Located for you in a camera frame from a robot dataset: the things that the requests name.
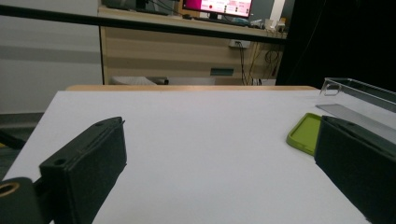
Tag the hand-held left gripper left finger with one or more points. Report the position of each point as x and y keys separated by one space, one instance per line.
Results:
x=93 y=161

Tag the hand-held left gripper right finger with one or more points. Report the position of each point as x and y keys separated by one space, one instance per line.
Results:
x=358 y=168

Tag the clear plastic container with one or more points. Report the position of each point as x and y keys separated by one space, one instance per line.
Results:
x=367 y=93

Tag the black curtain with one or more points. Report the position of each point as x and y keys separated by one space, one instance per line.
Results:
x=342 y=40

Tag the wooden desk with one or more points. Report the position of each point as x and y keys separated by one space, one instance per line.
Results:
x=171 y=59

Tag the green desk label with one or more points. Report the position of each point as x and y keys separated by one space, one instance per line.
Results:
x=222 y=72

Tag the white power strip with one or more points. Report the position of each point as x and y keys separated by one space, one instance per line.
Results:
x=239 y=44

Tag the computer monitor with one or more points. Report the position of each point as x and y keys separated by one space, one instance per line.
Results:
x=224 y=6

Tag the black metal frame bar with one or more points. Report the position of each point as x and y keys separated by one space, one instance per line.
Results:
x=124 y=23

